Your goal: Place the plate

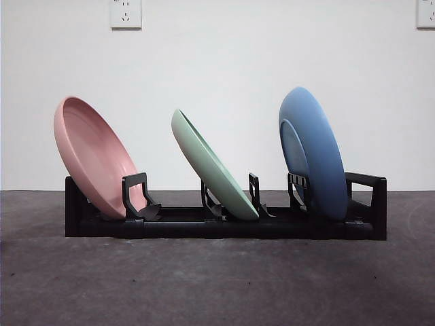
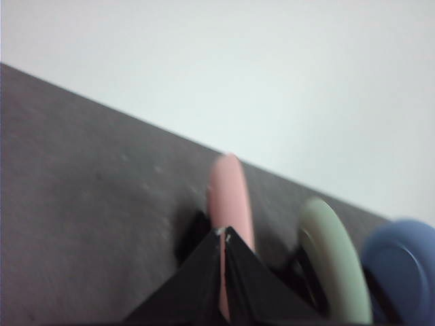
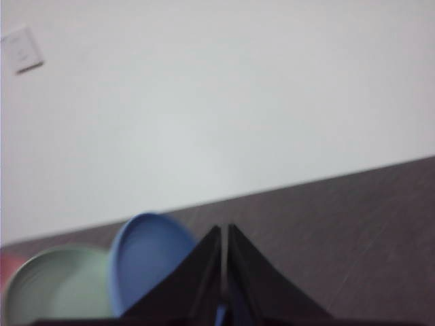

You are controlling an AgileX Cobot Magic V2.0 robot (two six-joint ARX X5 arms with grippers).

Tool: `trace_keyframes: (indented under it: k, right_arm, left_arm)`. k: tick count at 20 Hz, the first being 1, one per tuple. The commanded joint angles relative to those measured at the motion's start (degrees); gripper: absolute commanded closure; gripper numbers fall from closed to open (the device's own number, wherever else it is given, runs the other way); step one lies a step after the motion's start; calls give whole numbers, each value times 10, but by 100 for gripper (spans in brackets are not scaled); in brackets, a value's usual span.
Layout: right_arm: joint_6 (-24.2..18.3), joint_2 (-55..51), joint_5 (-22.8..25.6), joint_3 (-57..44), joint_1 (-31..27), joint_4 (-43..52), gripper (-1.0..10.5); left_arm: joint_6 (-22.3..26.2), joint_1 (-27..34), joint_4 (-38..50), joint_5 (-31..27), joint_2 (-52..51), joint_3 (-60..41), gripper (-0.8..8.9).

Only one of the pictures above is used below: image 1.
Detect white wall socket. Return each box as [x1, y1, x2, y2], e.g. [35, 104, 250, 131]
[110, 0, 143, 30]
[416, 0, 435, 30]

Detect blue round plate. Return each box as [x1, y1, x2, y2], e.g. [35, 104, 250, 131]
[278, 86, 349, 221]

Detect black plastic dish rack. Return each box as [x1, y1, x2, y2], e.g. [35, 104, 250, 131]
[64, 171, 387, 241]

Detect pink round plate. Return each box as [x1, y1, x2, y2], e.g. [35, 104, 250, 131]
[53, 96, 147, 220]

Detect green round plate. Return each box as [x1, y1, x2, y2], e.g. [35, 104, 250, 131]
[171, 108, 261, 221]

